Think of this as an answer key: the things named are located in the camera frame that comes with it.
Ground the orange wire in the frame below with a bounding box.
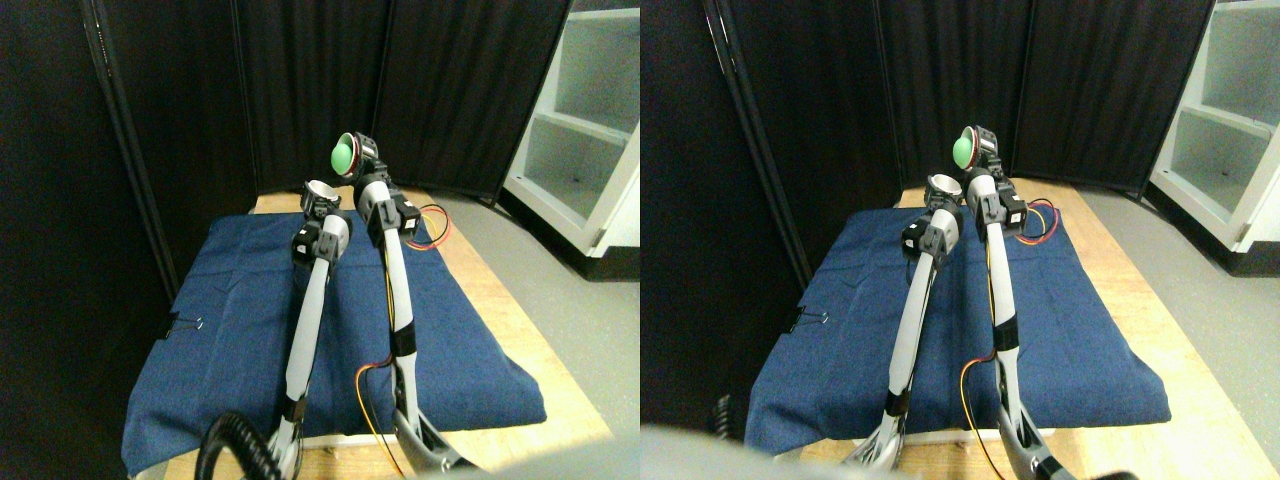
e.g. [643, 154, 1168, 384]
[405, 205, 453, 251]
[355, 355, 409, 477]
[1020, 199, 1061, 247]
[960, 350, 1006, 480]

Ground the dark blue cloth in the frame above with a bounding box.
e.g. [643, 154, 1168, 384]
[745, 205, 1171, 456]
[122, 212, 547, 476]

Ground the curtain stand pole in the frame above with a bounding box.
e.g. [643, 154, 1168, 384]
[82, 0, 177, 301]
[703, 0, 813, 291]

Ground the black ribbed hose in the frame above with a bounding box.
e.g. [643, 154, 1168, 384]
[712, 395, 746, 441]
[196, 412, 291, 480]

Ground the white shelf unit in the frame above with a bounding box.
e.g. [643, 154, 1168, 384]
[1148, 0, 1280, 255]
[502, 0, 640, 261]

